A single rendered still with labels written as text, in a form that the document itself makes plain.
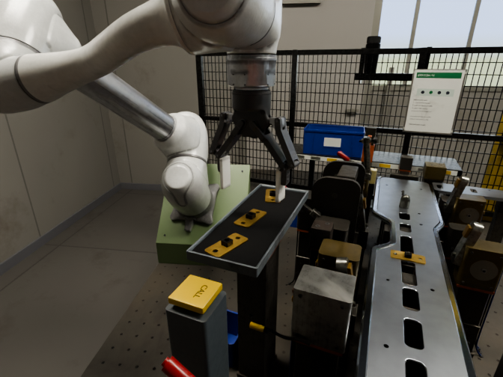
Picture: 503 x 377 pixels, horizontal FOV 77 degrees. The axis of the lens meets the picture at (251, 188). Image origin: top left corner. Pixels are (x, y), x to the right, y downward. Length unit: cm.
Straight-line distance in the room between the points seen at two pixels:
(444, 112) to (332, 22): 188
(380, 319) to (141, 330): 72
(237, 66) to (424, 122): 139
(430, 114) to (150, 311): 155
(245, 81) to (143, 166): 356
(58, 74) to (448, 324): 91
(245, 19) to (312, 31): 304
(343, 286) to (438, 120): 137
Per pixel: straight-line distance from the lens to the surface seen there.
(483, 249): 99
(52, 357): 220
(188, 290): 51
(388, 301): 78
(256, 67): 57
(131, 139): 404
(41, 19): 95
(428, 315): 78
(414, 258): 94
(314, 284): 60
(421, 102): 184
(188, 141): 119
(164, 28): 47
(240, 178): 136
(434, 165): 160
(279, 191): 62
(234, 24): 40
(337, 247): 77
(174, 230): 134
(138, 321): 116
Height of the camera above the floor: 148
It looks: 22 degrees down
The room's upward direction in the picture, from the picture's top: straight up
